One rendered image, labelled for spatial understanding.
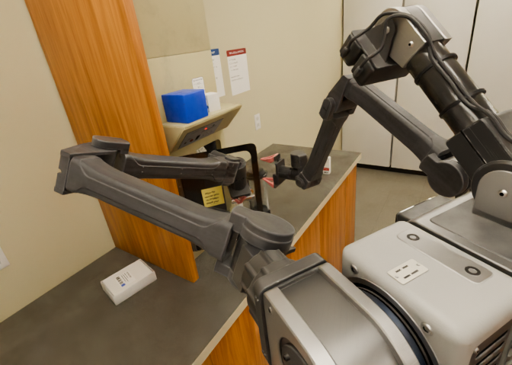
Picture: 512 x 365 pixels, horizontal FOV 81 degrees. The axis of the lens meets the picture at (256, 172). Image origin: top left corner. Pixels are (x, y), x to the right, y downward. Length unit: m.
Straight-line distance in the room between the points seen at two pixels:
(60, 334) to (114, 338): 0.19
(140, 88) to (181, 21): 0.33
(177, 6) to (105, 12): 0.27
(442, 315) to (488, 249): 0.11
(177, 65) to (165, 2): 0.18
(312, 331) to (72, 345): 0.99
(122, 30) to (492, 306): 0.89
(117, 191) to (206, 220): 0.16
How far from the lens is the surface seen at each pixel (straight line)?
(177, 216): 0.48
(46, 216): 1.40
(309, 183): 1.17
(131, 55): 0.92
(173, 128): 0.99
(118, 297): 1.23
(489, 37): 3.74
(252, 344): 1.36
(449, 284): 0.32
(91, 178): 0.57
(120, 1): 0.92
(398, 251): 0.34
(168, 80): 1.08
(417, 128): 0.79
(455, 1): 3.73
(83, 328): 1.23
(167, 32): 1.10
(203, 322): 1.07
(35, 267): 1.45
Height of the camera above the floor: 1.74
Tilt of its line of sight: 24 degrees down
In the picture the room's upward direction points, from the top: 7 degrees counter-clockwise
